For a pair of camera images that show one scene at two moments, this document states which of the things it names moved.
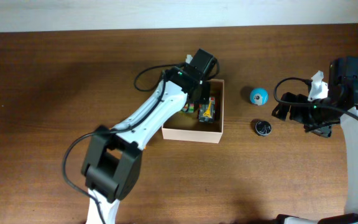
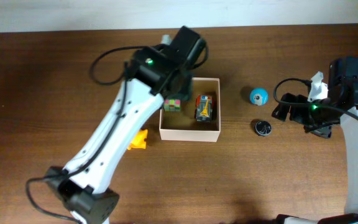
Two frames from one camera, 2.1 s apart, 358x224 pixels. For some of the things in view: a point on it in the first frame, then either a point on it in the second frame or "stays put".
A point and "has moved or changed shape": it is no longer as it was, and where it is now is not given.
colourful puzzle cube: (189, 107) has moved or changed shape
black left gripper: (206, 94) -> (183, 88)
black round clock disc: (263, 128) stays put
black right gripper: (291, 106) stays put
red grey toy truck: (206, 112) has moved or changed shape
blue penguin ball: (259, 96) stays put
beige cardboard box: (186, 126) stays put
